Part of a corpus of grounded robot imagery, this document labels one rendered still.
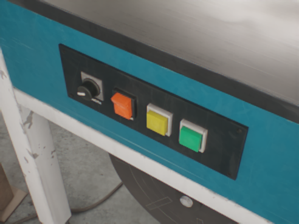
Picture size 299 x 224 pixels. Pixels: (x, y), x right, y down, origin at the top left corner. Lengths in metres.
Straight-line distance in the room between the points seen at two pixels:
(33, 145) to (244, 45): 0.48
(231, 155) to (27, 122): 0.40
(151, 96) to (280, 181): 0.17
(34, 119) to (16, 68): 0.15
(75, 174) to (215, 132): 0.83
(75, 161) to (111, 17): 0.84
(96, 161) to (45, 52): 0.73
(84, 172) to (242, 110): 0.87
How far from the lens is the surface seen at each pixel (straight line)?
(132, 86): 0.50
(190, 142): 0.48
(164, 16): 0.49
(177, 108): 0.48
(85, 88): 0.53
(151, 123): 0.50
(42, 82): 0.64
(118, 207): 1.18
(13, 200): 1.24
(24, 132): 0.79
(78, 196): 1.22
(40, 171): 0.88
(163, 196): 0.98
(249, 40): 0.46
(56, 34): 0.55
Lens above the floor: 1.01
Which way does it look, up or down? 46 degrees down
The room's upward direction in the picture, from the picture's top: straight up
